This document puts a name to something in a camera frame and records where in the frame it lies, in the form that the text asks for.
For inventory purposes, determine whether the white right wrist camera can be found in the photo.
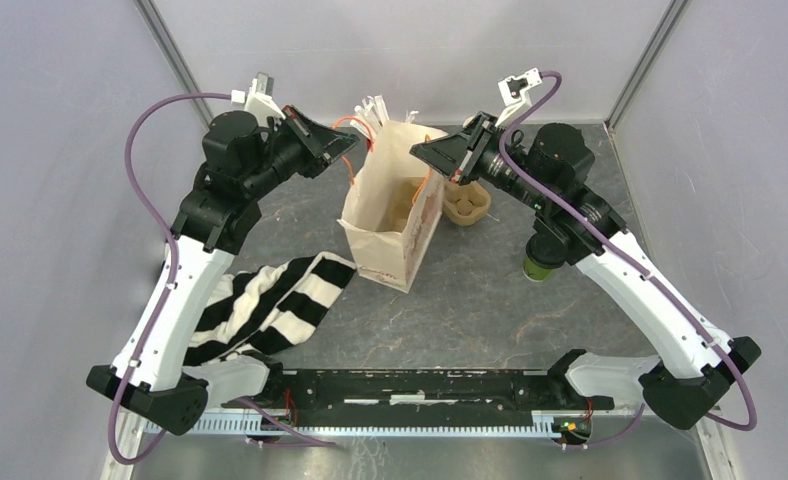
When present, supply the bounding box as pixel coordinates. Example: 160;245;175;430
496;68;543;127

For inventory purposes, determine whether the white wrapped straws bundle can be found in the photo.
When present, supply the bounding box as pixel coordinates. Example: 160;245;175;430
349;95;391;140

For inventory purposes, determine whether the beige paper gift bag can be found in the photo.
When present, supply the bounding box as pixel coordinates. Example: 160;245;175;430
338;121;446;293

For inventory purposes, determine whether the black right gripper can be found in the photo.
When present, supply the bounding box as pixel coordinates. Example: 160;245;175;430
412;110;553;212

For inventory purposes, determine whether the green paper coffee cup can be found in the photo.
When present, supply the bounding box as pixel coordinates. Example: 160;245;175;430
522;257;555;282

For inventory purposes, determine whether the black plastic cup lid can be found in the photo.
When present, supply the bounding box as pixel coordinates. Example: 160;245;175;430
525;233;568;270

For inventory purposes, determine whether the white slotted cable duct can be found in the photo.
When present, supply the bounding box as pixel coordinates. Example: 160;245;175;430
142;410;568;440

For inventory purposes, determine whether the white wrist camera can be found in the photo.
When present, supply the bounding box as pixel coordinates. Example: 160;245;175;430
230;72;286;127
496;68;543;127

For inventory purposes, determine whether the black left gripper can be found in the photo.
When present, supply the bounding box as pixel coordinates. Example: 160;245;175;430
243;105;361;200

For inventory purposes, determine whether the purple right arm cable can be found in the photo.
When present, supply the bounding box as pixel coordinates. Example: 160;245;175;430
497;70;759;450

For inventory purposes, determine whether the brown pulp cup carrier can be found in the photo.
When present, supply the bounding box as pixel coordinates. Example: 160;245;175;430
384;177;423;232

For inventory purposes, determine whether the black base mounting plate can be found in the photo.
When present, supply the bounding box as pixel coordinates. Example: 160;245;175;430
252;369;615;427

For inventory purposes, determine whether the black white striped cloth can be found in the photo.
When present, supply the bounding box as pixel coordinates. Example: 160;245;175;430
183;252;356;367

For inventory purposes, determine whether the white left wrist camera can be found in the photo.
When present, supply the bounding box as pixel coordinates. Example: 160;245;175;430
230;72;286;127

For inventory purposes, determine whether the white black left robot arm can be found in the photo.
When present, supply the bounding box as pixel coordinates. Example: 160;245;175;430
86;105;361;435

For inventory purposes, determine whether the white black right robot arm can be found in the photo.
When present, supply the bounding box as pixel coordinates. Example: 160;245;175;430
410;113;761;430

